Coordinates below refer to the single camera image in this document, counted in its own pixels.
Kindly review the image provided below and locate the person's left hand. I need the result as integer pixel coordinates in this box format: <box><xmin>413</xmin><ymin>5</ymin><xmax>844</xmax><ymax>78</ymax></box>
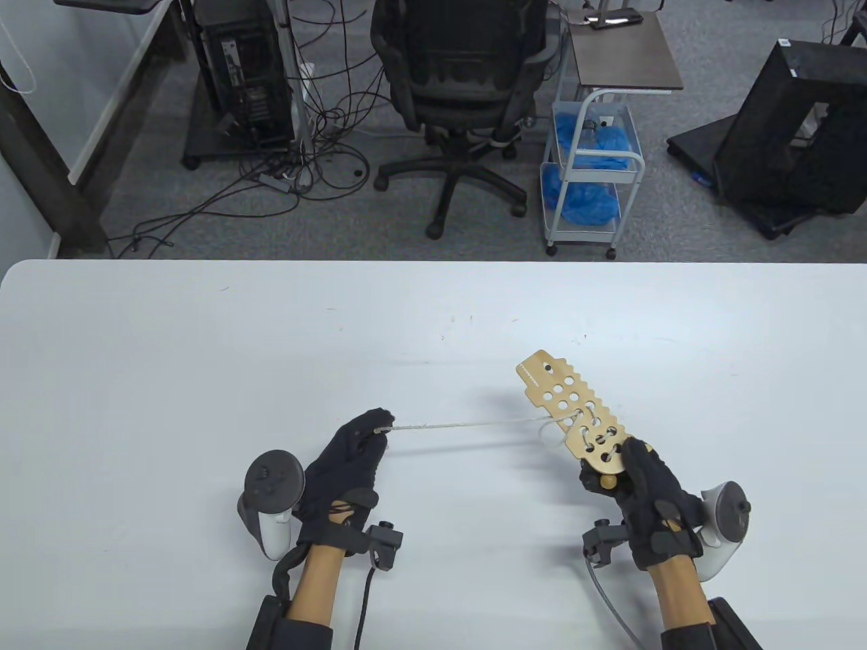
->
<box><xmin>293</xmin><ymin>408</ymin><xmax>397</xmax><ymax>557</ymax></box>

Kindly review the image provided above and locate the person's right hand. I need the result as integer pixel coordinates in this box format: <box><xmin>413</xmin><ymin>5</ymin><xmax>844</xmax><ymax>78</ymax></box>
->
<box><xmin>579</xmin><ymin>437</ymin><xmax>705</xmax><ymax>571</ymax></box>

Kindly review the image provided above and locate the white rope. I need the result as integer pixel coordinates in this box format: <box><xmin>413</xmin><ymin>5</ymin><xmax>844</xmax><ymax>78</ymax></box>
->
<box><xmin>376</xmin><ymin>405</ymin><xmax>620</xmax><ymax>461</ymax></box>

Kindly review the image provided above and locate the wooden crocodile lacing toy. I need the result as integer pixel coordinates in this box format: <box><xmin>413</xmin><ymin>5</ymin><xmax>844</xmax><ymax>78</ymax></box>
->
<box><xmin>516</xmin><ymin>349</ymin><xmax>652</xmax><ymax>476</ymax></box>

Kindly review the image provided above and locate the black forearm sensor pack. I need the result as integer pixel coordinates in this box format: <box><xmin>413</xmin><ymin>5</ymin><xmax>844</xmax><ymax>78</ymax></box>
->
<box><xmin>660</xmin><ymin>597</ymin><xmax>763</xmax><ymax>650</ymax></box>
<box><xmin>245</xmin><ymin>596</ymin><xmax>334</xmax><ymax>650</ymax></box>

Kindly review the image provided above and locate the person's right forearm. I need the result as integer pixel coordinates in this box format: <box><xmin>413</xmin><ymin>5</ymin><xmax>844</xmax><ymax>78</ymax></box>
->
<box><xmin>647</xmin><ymin>559</ymin><xmax>715</xmax><ymax>630</ymax></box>

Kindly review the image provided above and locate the person's left forearm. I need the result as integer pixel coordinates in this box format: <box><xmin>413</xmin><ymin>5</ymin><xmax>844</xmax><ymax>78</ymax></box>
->
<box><xmin>288</xmin><ymin>542</ymin><xmax>346</xmax><ymax>622</ymax></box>

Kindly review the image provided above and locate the grey and white controller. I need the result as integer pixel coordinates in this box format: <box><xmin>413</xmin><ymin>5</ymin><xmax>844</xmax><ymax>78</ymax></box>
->
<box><xmin>694</xmin><ymin>481</ymin><xmax>753</xmax><ymax>583</ymax></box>
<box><xmin>236</xmin><ymin>450</ymin><xmax>307</xmax><ymax>561</ymax></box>

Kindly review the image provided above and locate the blue plastic bag pile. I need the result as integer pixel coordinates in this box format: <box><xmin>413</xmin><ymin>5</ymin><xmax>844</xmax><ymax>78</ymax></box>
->
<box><xmin>542</xmin><ymin>166</ymin><xmax>620</xmax><ymax>225</ymax></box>
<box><xmin>554</xmin><ymin>112</ymin><xmax>634</xmax><ymax>170</ymax></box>

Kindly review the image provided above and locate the white utility cart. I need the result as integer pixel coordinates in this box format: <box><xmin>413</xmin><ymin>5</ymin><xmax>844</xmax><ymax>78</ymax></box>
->
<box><xmin>540</xmin><ymin>87</ymin><xmax>646</xmax><ymax>261</ymax></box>

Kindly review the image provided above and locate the black wheeled platform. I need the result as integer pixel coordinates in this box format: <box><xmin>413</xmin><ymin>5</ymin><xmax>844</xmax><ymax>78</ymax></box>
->
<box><xmin>667</xmin><ymin>114</ymin><xmax>841</xmax><ymax>240</ymax></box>

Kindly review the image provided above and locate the black office chair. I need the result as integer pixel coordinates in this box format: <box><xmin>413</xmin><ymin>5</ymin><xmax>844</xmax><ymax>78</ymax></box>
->
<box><xmin>369</xmin><ymin>0</ymin><xmax>566</xmax><ymax>239</ymax></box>

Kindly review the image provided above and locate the black computer tower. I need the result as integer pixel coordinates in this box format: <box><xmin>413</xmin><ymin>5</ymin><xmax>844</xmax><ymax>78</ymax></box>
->
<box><xmin>193</xmin><ymin>0</ymin><xmax>297</xmax><ymax>150</ymax></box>

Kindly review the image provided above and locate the white panel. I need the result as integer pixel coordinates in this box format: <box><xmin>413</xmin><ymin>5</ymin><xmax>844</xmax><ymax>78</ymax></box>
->
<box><xmin>68</xmin><ymin>0</ymin><xmax>170</xmax><ymax>183</ymax></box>

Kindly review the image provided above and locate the brown side table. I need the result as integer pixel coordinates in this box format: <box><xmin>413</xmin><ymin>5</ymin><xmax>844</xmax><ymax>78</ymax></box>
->
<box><xmin>566</xmin><ymin>10</ymin><xmax>683</xmax><ymax>95</ymax></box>

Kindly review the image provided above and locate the black monitor stand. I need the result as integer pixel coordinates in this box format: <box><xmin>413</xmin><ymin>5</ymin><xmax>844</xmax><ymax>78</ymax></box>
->
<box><xmin>53</xmin><ymin>0</ymin><xmax>163</xmax><ymax>14</ymax></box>

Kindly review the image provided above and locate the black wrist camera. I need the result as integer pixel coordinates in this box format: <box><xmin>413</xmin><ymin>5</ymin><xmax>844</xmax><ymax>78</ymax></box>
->
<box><xmin>356</xmin><ymin>521</ymin><xmax>404</xmax><ymax>573</ymax></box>
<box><xmin>583</xmin><ymin>519</ymin><xmax>631</xmax><ymax>568</ymax></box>

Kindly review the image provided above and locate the grey camera cable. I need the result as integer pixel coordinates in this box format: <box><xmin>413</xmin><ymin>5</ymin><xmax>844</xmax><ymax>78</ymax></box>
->
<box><xmin>587</xmin><ymin>562</ymin><xmax>644</xmax><ymax>650</ymax></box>

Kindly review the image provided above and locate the black camera cable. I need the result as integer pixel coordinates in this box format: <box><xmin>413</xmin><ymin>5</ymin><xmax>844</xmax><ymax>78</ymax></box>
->
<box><xmin>354</xmin><ymin>569</ymin><xmax>377</xmax><ymax>650</ymax></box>

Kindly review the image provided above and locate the tangle of black floor cables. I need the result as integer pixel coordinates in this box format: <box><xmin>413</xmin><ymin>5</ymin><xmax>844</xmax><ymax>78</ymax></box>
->
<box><xmin>108</xmin><ymin>0</ymin><xmax>400</xmax><ymax>259</ymax></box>

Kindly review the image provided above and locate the black open frame box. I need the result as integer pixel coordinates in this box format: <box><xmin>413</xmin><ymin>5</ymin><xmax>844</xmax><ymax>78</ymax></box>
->
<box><xmin>713</xmin><ymin>39</ymin><xmax>867</xmax><ymax>216</ymax></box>

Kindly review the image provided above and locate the silver aluminium post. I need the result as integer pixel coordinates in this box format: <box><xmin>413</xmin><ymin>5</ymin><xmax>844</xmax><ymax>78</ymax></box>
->
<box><xmin>274</xmin><ymin>0</ymin><xmax>316</xmax><ymax>158</ymax></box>

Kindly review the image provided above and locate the dark desk frame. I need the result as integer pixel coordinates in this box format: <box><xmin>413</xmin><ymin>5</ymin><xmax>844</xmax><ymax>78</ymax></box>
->
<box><xmin>0</xmin><ymin>61</ymin><xmax>112</xmax><ymax>259</ymax></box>

